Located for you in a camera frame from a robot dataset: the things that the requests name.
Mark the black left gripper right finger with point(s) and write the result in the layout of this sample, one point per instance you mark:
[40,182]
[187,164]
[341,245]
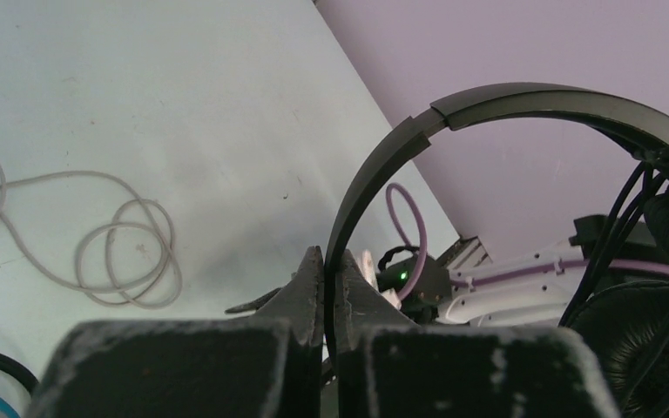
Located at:
[387,366]

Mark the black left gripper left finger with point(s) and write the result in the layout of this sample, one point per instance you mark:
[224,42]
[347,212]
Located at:
[267,364]

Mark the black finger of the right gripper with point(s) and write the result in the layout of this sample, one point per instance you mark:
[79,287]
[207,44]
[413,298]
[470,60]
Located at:
[253,305]

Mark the small black on-ear headphones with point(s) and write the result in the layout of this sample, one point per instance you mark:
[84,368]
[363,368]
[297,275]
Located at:
[621,306]

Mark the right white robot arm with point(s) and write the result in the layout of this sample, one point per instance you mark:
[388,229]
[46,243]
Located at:
[463,286]

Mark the white gaming headset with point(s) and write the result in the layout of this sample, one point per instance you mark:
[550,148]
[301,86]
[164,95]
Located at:
[157,289]

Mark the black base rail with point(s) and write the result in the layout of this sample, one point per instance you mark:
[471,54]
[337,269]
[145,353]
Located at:
[464,253]

